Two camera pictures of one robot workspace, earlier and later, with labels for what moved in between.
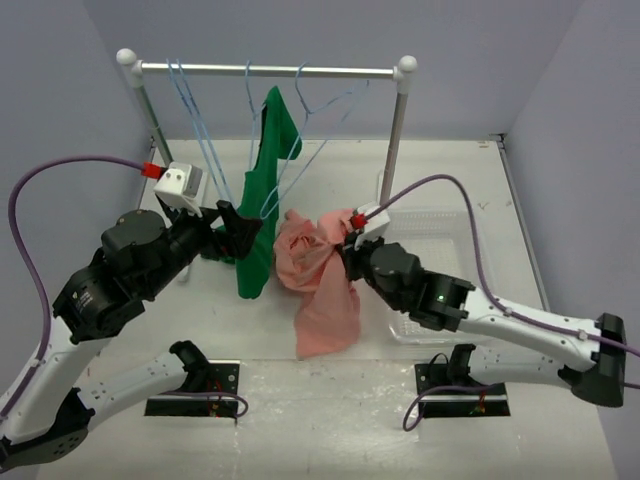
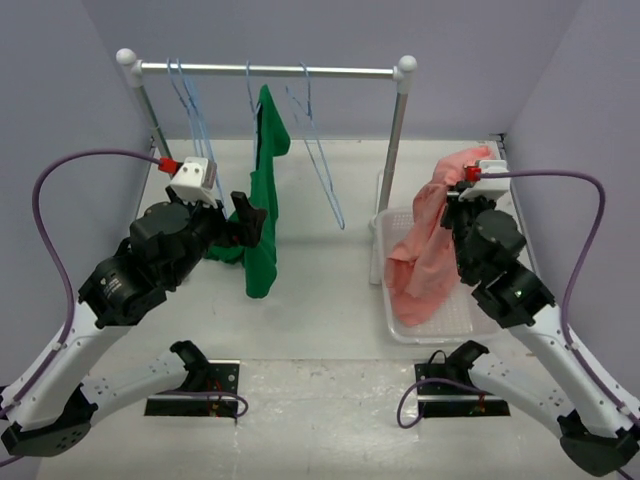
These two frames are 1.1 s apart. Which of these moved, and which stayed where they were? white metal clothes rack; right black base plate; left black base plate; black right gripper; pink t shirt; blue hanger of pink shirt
Moved: blue hanger of pink shirt; pink t shirt; black right gripper
Stayed: right black base plate; left black base plate; white metal clothes rack
